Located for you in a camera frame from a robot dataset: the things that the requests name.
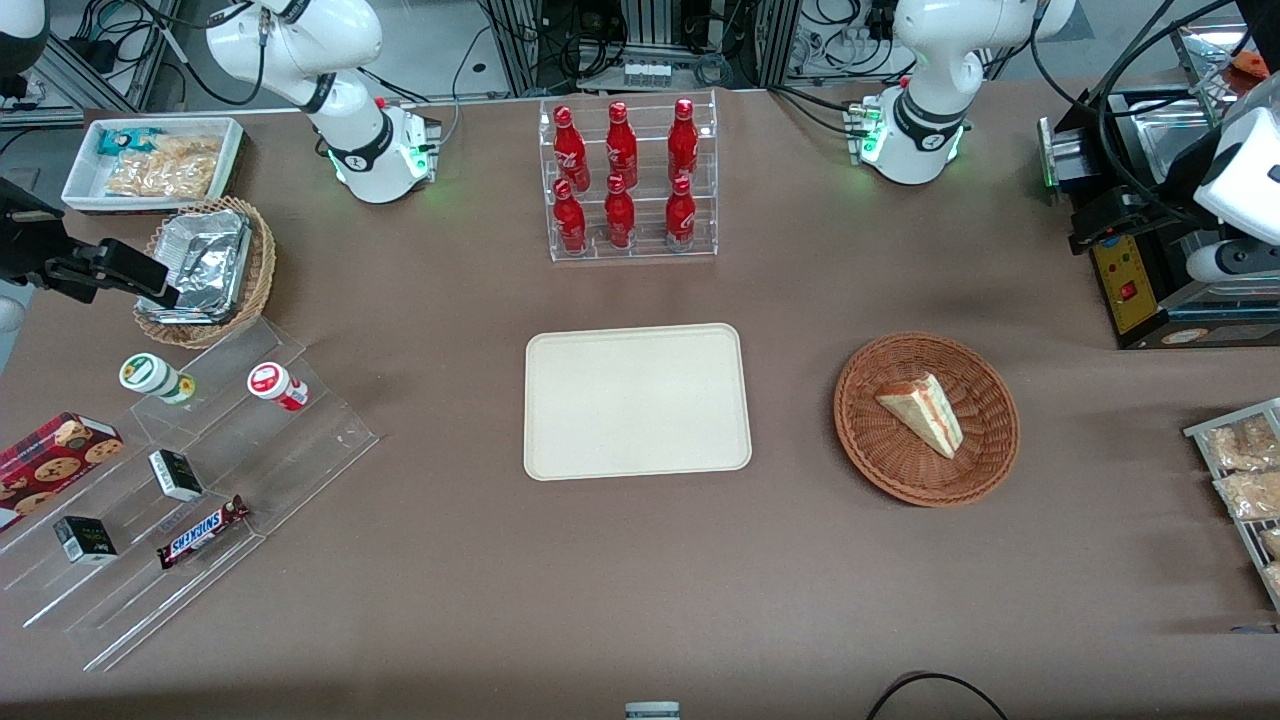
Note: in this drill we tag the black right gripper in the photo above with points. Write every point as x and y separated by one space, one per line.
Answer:
28 250

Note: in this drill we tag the triangular sandwich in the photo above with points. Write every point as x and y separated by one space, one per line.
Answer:
925 410

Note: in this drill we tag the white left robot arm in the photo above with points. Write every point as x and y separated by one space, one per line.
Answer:
925 130

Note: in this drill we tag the white rectangular snack tray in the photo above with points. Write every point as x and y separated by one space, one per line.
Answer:
85 180

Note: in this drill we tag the light tan wicker basket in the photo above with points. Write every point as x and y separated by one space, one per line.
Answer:
258 270

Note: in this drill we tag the beige plastic tray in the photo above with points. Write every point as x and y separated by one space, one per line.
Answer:
637 400

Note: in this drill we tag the brown wicker basket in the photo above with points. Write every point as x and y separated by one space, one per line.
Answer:
900 460

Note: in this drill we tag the shiny metal tray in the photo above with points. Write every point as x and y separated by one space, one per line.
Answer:
1200 50

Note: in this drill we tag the stack of foil trays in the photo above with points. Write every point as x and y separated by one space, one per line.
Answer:
205 260

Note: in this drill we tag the green lid white cup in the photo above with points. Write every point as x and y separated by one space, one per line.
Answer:
150 376

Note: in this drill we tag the clear bag of chips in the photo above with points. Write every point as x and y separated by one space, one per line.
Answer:
170 170

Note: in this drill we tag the teal snack packet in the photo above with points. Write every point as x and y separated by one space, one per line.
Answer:
125 142

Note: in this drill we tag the red tartan cookie box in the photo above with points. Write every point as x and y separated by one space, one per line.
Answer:
50 460

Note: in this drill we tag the red lid white cup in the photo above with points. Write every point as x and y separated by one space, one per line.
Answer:
272 384

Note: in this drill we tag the small black carton box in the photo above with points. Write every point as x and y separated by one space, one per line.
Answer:
175 475
85 540

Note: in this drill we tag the clear acrylic stepped shelf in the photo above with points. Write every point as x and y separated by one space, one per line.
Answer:
290 450

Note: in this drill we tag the Snickers chocolate bar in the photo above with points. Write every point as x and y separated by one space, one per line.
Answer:
200 530

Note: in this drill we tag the red cola bottle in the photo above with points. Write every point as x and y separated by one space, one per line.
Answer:
570 220
621 145
680 212
619 215
683 140
568 150

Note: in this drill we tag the clear acrylic bottle rack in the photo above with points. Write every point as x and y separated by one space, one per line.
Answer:
645 245

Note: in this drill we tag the white power strip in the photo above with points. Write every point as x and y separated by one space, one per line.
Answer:
646 73

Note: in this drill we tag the metal equipment rack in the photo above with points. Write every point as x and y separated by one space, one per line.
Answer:
650 30

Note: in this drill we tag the small grey box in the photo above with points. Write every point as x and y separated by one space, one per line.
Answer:
652 711

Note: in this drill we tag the black sealing machine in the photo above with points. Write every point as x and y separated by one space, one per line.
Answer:
1120 280

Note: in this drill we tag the clear bag of crackers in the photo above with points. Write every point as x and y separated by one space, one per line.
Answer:
1250 495
1240 445

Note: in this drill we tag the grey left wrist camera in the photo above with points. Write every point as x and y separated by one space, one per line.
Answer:
1225 262

